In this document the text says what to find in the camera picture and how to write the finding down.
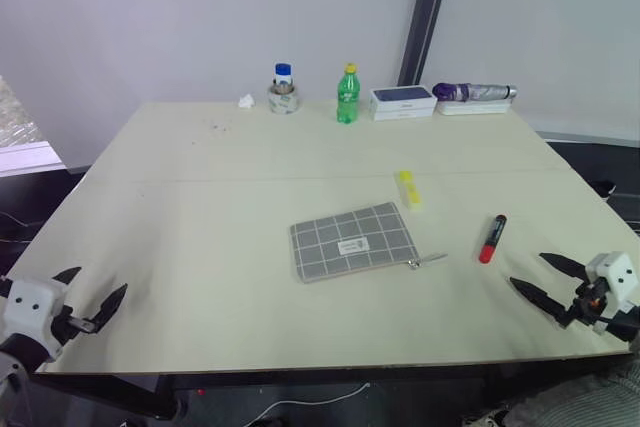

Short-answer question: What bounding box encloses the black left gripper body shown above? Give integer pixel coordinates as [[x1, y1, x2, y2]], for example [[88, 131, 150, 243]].
[[48, 305, 98, 349]]

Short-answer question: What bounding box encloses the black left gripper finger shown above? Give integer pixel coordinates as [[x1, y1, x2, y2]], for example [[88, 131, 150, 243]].
[[51, 266, 83, 286], [88, 282, 129, 334]]

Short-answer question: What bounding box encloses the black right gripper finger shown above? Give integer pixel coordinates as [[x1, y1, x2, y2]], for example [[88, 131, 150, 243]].
[[508, 276, 577, 331], [538, 252, 587, 279]]

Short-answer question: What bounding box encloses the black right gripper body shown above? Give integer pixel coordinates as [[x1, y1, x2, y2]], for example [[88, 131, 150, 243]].
[[572, 280, 610, 324]]

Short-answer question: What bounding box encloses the white plastic tray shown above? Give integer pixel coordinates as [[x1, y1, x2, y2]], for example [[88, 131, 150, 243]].
[[435, 98, 514, 117]]

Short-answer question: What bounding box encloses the grey checked pouch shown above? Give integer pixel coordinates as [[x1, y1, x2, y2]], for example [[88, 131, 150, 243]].
[[289, 201, 422, 285]]

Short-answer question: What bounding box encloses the red black marker pen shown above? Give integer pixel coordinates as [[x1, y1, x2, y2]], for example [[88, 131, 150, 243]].
[[478, 213, 508, 265]]

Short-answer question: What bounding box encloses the grey striped fabric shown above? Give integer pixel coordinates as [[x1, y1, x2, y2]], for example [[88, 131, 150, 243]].
[[502, 356, 640, 427]]

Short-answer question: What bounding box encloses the white ledge board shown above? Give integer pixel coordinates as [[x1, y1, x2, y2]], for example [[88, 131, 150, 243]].
[[0, 140, 67, 178]]

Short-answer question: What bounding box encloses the yellow highlighter pen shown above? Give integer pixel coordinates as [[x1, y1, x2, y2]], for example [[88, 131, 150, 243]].
[[393, 170, 425, 214]]

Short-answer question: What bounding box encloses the textured foil sheet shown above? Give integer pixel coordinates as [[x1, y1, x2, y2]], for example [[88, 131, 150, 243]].
[[0, 74, 42, 150]]

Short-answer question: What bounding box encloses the purple silver folded umbrella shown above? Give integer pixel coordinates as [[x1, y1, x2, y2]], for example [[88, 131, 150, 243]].
[[431, 81, 520, 104]]

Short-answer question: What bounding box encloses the plain white box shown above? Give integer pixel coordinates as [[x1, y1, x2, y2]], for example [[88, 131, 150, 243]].
[[371, 106, 435, 123]]

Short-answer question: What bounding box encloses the white box with blue top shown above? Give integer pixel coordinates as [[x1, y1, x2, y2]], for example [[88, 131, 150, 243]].
[[369, 85, 436, 112]]

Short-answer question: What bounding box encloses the green plastic soda bottle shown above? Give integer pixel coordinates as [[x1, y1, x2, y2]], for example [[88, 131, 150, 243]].
[[335, 63, 361, 126]]

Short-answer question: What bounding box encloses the clear packing tape roll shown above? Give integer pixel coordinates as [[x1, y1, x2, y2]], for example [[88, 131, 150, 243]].
[[266, 81, 304, 116]]

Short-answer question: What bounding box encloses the dark vertical pillar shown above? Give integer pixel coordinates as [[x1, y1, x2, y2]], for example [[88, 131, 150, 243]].
[[394, 0, 457, 91]]

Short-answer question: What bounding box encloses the small blue-capped white bottle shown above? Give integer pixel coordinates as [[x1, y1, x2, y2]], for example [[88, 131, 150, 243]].
[[272, 62, 294, 94]]

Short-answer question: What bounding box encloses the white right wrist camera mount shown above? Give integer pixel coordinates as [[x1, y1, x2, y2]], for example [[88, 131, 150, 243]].
[[582, 250, 639, 336]]

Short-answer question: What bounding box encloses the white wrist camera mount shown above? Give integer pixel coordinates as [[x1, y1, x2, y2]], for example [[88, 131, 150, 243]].
[[0, 277, 70, 363], [582, 250, 639, 336]]

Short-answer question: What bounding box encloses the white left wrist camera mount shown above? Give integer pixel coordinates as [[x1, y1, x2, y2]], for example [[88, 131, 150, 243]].
[[0, 277, 70, 363]]

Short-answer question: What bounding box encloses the white floor cable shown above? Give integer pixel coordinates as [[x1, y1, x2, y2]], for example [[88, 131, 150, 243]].
[[259, 380, 374, 416]]

